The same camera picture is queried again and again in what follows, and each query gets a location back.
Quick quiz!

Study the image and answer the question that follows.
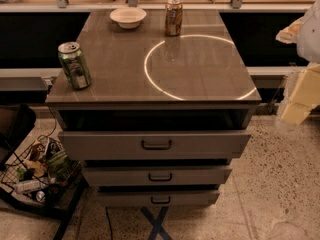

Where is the green soda can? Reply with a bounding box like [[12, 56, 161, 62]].
[[58, 42, 91, 90]]

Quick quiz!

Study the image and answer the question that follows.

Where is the bottom grey drawer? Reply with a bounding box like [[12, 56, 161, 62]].
[[97, 190, 220, 207]]

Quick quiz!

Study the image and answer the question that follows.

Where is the white bowl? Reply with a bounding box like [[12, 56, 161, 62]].
[[110, 7, 147, 29]]

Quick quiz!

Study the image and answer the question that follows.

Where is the top grey drawer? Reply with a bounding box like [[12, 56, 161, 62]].
[[58, 130, 250, 160]]

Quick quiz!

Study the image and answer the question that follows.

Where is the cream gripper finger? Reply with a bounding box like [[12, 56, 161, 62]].
[[281, 64, 320, 125]]

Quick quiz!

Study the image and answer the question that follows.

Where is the grey drawer cabinet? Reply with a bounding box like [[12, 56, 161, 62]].
[[47, 10, 260, 192]]

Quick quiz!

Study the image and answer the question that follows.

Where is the green snack bag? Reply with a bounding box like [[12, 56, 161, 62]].
[[46, 151, 72, 179]]

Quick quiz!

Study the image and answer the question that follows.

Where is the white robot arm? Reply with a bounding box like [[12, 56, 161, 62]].
[[276, 0, 320, 125]]

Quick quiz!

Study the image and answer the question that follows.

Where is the black wire basket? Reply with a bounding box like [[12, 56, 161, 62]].
[[1, 135, 81, 205]]

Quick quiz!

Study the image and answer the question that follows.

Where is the plastic water bottle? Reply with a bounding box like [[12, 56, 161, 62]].
[[14, 180, 49, 194]]

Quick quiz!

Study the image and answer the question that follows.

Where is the middle grey drawer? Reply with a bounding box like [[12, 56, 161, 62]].
[[82, 166, 232, 187]]

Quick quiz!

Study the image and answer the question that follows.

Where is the black floor cable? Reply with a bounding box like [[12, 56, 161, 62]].
[[105, 207, 115, 240]]

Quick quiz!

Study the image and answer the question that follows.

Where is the orange soda can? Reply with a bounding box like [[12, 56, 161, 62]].
[[165, 0, 183, 36]]

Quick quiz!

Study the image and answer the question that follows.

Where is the grey drawer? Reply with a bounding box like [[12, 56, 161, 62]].
[[58, 130, 250, 160], [97, 190, 220, 207], [82, 166, 232, 187]]

